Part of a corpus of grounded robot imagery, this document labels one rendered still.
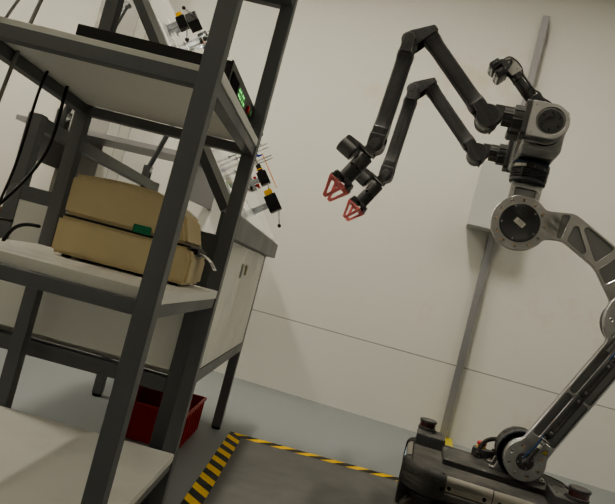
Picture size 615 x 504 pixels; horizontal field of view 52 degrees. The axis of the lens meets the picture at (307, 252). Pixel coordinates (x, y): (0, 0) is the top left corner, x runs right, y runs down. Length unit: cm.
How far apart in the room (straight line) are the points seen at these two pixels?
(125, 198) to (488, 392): 305
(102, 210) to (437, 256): 291
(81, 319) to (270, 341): 250
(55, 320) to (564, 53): 351
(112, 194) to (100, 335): 50
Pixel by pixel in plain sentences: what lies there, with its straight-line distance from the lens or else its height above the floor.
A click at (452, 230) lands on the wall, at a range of 407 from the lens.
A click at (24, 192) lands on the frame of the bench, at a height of 78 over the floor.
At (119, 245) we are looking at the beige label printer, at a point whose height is 71.
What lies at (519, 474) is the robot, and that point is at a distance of 237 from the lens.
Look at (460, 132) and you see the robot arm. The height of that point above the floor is 150.
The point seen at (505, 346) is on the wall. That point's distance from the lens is 406.
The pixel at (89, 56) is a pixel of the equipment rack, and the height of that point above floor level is 102.
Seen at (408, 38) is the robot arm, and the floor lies 164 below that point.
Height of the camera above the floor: 75
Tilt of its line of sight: 2 degrees up
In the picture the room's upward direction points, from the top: 15 degrees clockwise
